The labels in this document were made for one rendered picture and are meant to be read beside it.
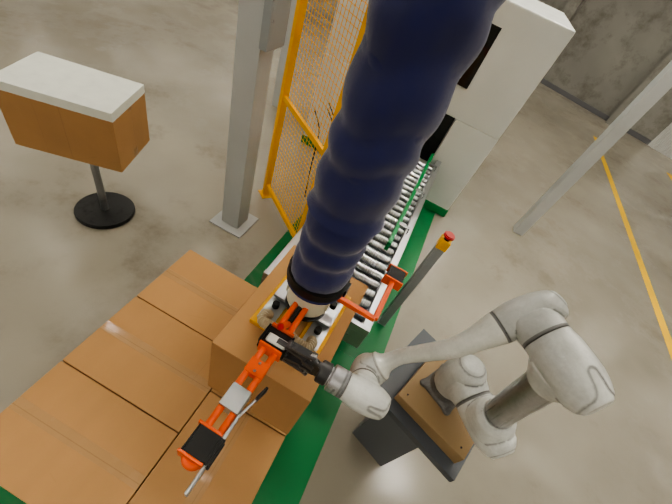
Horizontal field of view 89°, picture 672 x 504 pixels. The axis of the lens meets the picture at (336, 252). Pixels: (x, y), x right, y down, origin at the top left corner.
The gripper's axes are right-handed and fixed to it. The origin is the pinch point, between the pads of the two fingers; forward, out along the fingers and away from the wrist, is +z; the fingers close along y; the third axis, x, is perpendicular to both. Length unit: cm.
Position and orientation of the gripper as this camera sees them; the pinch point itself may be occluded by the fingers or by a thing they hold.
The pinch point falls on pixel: (275, 343)
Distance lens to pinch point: 117.9
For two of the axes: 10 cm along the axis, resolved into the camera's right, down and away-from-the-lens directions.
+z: -8.7, -4.8, 0.7
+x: 3.9, -6.0, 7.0
